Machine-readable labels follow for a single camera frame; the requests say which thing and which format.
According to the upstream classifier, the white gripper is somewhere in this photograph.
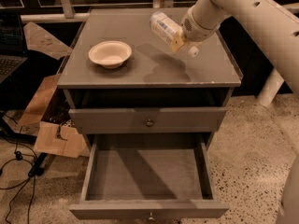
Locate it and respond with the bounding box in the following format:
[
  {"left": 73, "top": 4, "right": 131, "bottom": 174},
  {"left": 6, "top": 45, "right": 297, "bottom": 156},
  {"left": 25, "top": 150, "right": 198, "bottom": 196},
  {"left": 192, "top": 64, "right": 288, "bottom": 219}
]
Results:
[{"left": 170, "top": 7, "right": 221, "bottom": 53}]

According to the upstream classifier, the open grey middle drawer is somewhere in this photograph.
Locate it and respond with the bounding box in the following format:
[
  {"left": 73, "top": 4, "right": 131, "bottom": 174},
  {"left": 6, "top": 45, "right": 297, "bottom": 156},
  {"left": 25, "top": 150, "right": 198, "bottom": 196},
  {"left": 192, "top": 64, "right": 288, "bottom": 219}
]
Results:
[{"left": 70, "top": 133, "right": 229, "bottom": 219}]

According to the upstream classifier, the white paper bowl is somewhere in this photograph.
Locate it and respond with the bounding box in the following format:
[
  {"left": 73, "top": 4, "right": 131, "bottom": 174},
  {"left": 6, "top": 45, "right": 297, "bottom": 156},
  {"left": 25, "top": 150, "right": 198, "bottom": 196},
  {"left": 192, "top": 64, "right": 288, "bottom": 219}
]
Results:
[{"left": 88, "top": 41, "right": 132, "bottom": 69}]

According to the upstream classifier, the grey wooden drawer cabinet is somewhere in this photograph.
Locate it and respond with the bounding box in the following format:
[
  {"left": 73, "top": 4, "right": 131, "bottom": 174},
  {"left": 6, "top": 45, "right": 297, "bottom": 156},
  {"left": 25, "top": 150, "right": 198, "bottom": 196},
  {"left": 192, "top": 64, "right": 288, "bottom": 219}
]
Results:
[{"left": 56, "top": 7, "right": 244, "bottom": 224}]

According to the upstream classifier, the blue labelled plastic bottle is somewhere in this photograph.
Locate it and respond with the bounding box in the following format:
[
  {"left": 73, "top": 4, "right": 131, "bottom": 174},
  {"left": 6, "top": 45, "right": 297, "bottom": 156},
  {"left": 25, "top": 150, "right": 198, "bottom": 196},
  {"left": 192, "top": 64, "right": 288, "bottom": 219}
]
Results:
[{"left": 149, "top": 10, "right": 200, "bottom": 59}]

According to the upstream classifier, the closed grey upper drawer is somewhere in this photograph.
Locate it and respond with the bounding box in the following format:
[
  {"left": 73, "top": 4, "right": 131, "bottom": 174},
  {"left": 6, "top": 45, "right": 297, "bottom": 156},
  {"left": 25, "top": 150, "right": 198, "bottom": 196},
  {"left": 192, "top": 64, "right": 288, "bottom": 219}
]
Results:
[{"left": 69, "top": 107, "right": 226, "bottom": 134}]

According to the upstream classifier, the black laptop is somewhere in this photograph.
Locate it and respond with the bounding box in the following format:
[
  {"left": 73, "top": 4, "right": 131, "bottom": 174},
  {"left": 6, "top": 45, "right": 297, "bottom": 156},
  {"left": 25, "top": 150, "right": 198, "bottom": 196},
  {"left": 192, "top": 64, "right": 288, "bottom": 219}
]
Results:
[{"left": 0, "top": 9, "right": 28, "bottom": 83}]

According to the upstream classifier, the black floor cable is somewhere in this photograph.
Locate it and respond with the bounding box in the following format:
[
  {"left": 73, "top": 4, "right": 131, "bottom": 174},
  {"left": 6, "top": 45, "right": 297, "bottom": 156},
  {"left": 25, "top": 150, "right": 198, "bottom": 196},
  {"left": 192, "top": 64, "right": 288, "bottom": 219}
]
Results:
[{"left": 0, "top": 112, "right": 40, "bottom": 224}]

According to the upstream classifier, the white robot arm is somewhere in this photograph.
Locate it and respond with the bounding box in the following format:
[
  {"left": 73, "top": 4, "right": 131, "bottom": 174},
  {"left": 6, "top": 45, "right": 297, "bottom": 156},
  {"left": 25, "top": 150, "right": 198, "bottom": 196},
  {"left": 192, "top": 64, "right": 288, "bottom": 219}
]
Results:
[{"left": 178, "top": 0, "right": 299, "bottom": 94}]

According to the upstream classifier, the brown cardboard box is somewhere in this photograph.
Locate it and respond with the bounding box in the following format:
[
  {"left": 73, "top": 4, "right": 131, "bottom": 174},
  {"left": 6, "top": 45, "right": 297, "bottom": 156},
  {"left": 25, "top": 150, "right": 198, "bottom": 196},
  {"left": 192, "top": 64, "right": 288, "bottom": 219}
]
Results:
[{"left": 18, "top": 21, "right": 90, "bottom": 158}]

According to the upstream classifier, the brass upper drawer knob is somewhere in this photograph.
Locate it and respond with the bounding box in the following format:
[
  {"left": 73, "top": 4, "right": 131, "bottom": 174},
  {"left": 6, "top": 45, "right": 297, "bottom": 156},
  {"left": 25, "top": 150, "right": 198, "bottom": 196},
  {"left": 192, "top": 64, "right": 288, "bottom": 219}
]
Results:
[{"left": 146, "top": 119, "right": 154, "bottom": 127}]

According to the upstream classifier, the white diagonal post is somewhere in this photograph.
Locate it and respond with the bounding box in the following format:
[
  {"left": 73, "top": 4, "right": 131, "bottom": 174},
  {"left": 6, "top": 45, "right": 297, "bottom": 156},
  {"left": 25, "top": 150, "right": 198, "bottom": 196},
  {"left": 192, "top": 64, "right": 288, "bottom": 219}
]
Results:
[{"left": 257, "top": 68, "right": 284, "bottom": 106}]

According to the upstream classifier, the white metal railing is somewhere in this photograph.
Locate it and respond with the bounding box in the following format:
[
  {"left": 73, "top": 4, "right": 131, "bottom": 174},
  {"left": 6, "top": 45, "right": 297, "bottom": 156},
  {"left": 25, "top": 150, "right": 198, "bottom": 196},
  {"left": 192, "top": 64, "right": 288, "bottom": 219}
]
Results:
[{"left": 20, "top": 0, "right": 299, "bottom": 24}]

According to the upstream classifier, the brass middle drawer knob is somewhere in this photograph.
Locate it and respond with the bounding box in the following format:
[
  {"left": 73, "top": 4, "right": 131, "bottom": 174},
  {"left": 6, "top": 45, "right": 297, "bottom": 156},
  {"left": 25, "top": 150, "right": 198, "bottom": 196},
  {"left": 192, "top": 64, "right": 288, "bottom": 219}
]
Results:
[{"left": 148, "top": 212, "right": 155, "bottom": 221}]

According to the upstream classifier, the brass drawer knob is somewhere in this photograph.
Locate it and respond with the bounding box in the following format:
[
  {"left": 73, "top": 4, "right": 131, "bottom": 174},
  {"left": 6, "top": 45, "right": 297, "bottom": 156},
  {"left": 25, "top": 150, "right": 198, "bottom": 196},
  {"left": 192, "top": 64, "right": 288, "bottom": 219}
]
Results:
[
  {"left": 146, "top": 119, "right": 154, "bottom": 127},
  {"left": 148, "top": 212, "right": 155, "bottom": 221}
]

